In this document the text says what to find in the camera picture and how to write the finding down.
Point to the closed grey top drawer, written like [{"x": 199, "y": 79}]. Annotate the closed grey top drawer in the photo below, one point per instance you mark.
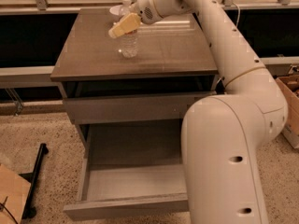
[{"x": 130, "y": 108}]

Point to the cardboard box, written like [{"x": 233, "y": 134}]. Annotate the cardboard box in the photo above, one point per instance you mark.
[{"x": 290, "y": 88}]

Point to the white ceramic bowl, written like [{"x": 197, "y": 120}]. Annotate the white ceramic bowl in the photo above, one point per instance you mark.
[{"x": 115, "y": 13}]

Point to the wooden board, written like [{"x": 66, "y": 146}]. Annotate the wooden board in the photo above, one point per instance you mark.
[{"x": 13, "y": 195}]

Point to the open grey middle drawer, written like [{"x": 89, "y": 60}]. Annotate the open grey middle drawer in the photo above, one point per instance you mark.
[{"x": 131, "y": 169}]

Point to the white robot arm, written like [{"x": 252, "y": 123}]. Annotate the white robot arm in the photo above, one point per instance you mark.
[{"x": 220, "y": 134}]

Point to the black metal stand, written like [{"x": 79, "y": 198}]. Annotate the black metal stand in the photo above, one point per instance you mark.
[{"x": 29, "y": 210}]

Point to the grey drawer cabinet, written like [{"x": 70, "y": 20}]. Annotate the grey drawer cabinet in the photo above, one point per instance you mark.
[{"x": 141, "y": 83}]

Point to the clear plastic water bottle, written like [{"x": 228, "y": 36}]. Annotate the clear plastic water bottle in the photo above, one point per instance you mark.
[{"x": 129, "y": 47}]

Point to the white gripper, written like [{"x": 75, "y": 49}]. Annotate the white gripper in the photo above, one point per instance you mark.
[{"x": 144, "y": 8}]

